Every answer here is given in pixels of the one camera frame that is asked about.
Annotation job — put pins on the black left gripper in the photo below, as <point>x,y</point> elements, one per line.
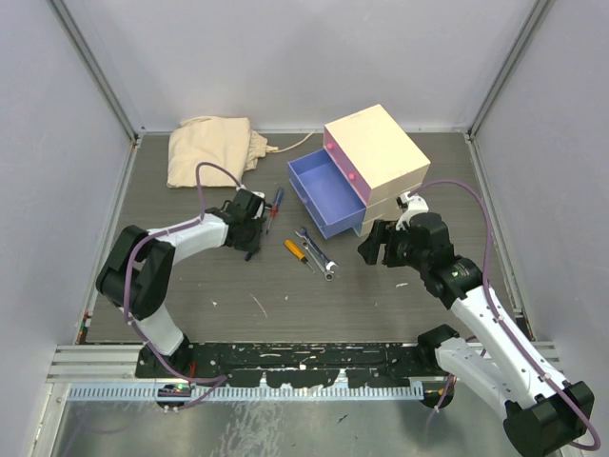
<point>252,246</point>

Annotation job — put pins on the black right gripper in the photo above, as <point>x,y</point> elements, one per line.
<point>383,231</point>

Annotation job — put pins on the orange handle screwdriver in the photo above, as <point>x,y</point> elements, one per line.
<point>292,247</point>

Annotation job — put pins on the pastel mini drawer chest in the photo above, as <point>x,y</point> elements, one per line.
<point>366,162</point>

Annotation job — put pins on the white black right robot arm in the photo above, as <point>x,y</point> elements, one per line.
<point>541,411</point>

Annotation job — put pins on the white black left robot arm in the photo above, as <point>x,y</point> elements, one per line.
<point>135,276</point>

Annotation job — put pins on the silver combination wrench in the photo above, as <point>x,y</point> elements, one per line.
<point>303,234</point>

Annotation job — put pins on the silver ratchet wrench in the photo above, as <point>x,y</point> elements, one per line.
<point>327,274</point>

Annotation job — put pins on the beige folded cloth bag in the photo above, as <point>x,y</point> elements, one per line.
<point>215,152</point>

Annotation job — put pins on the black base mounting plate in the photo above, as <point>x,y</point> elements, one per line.
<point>307,365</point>

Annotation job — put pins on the blue red handle screwdriver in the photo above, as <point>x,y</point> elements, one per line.
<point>274,209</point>

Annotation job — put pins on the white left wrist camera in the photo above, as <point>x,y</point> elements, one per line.
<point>252,193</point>

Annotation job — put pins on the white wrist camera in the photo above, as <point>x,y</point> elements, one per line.
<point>411,205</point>
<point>252,193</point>

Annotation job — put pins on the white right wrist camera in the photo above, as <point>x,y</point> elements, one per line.
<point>411,205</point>

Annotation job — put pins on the light blue cable duct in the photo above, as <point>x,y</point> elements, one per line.
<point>162,391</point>

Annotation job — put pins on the aluminium frame rail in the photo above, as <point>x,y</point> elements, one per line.
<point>93,363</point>

